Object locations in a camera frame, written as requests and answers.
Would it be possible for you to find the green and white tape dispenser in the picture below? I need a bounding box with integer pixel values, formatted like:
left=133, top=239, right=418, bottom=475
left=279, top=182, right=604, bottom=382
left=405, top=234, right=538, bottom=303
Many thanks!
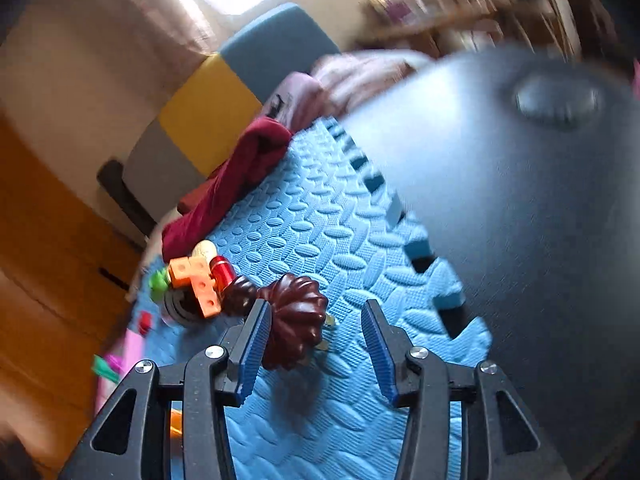
left=148, top=267, right=173, bottom=295

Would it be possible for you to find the orange building block toy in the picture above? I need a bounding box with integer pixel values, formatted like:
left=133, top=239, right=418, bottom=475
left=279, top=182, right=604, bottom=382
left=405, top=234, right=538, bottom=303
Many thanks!
left=167, top=255, right=222, bottom=319

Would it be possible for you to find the green plastic toy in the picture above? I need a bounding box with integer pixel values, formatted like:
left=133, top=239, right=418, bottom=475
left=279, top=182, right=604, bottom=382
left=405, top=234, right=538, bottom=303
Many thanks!
left=92, top=355, right=121, bottom=382

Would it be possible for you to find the pink blanket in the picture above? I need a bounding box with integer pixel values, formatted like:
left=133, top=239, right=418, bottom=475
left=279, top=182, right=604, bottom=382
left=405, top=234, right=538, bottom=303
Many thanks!
left=267, top=50, right=436, bottom=131

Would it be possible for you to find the wooden wardrobe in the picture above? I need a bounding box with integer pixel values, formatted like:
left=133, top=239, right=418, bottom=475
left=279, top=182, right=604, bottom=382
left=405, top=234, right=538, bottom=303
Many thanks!
left=0, top=110, right=151, bottom=461

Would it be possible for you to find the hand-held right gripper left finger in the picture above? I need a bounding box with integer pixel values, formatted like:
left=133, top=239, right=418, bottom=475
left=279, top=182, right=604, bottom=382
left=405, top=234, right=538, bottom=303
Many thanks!
left=59, top=299, right=273, bottom=480

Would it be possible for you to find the brown gourd ornament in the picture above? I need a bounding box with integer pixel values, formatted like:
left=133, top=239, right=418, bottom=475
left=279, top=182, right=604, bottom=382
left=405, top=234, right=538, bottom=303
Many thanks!
left=220, top=275, right=258, bottom=317

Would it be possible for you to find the beige curtain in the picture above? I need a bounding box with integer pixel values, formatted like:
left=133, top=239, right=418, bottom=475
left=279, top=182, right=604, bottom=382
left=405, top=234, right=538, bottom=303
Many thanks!
left=95, top=0, right=221, bottom=56

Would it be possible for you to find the grey yellow blue sofa back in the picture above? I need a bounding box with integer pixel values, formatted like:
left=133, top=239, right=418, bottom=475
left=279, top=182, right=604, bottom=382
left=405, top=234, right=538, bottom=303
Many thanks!
left=122, top=2, right=343, bottom=211

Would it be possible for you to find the red metal cylinder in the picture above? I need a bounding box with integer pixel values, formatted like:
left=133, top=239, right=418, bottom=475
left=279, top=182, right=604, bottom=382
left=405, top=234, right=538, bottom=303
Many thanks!
left=209, top=256, right=236, bottom=291

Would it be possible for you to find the brown pumpkin ornament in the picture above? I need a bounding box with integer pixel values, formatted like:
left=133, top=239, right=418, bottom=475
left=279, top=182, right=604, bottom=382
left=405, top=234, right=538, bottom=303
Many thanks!
left=257, top=274, right=329, bottom=372

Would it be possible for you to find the purple box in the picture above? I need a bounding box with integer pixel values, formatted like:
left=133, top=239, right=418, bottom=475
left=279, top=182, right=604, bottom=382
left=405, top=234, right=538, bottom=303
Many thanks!
left=382, top=0, right=411, bottom=23

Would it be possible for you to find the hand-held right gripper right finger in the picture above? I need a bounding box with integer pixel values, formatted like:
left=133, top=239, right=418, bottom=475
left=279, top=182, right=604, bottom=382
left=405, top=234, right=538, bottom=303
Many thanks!
left=361, top=299, right=556, bottom=480

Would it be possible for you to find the grey round disc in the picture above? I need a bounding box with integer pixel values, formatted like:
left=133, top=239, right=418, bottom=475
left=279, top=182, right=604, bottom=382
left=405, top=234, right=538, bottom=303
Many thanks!
left=514, top=72, right=606, bottom=131

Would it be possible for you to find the blue foam puzzle mat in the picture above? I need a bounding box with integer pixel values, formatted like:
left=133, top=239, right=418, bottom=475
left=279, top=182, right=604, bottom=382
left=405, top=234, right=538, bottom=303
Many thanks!
left=127, top=117, right=493, bottom=480

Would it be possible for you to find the disc spindle case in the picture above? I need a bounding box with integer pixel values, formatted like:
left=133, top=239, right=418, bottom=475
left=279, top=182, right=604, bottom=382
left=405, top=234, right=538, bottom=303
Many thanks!
left=162, top=287, right=206, bottom=328

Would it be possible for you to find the dark red sweater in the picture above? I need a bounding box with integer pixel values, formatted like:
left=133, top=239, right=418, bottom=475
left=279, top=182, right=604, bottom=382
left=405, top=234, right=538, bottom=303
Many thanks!
left=161, top=119, right=293, bottom=263

